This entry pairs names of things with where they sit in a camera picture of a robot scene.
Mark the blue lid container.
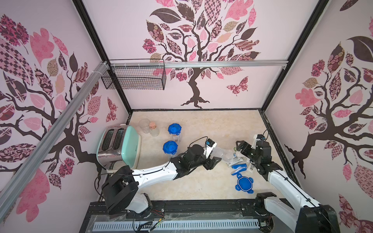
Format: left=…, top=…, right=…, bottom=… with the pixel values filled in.
left=168, top=123, right=182, bottom=143
left=210, top=147, right=237, bottom=164
left=162, top=141, right=178, bottom=158

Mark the blue toothbrush case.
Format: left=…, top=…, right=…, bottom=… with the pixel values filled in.
left=231, top=164, right=247, bottom=176

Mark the detached blue container lid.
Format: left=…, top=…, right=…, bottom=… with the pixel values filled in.
left=235, top=173, right=254, bottom=194

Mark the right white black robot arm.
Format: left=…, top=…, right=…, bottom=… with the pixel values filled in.
left=236, top=135, right=340, bottom=233

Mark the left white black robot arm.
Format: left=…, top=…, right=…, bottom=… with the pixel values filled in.
left=102, top=139, right=221, bottom=215

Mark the small bottle cork lid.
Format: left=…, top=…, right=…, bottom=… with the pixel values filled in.
left=149, top=122, right=159, bottom=137

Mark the clear glass tumbler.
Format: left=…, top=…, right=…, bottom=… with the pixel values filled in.
left=139, top=119, right=151, bottom=134

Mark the mint chrome toaster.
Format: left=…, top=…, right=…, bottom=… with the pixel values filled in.
left=96, top=124, right=142, bottom=170

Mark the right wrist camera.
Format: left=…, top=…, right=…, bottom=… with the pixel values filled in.
left=252, top=134, right=267, bottom=148

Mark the black base frame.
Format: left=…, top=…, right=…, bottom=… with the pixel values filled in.
left=79, top=199, right=275, bottom=233

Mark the white slotted cable duct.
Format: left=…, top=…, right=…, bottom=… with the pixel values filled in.
left=91, top=219, right=260, bottom=233

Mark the back aluminium rail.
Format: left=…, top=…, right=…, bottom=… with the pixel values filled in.
left=110, top=60, right=288, bottom=69

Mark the aluminium rail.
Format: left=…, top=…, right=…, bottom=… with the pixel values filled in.
left=110, top=60, right=288, bottom=69
left=1, top=61, right=110, bottom=220

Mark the black wire basket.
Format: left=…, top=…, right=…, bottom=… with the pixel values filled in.
left=101, top=58, right=167, bottom=90

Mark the left aluminium rail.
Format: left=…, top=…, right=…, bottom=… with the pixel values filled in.
left=1, top=61, right=110, bottom=220

